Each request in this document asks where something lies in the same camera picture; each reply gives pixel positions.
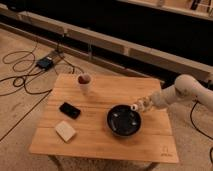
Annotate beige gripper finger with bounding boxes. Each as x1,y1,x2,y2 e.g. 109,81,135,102
137,98,144,103
138,108,146,113

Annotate white plastic bottle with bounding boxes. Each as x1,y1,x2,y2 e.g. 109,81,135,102
131,103,144,112

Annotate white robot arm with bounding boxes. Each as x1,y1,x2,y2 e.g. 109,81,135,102
131,74,213,112

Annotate black round bowl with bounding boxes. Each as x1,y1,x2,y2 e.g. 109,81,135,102
107,105,142,137

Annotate long wooden floor beam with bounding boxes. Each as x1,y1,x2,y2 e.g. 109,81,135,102
0,4,213,81

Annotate white cup with brown ball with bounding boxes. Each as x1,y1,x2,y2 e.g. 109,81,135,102
77,74,91,94

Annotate black smartphone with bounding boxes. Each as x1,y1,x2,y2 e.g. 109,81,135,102
59,102,81,119

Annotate beige square sponge block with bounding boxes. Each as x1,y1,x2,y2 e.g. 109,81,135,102
55,121,76,142

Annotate blue power box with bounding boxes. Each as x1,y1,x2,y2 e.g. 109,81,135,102
36,57,53,71

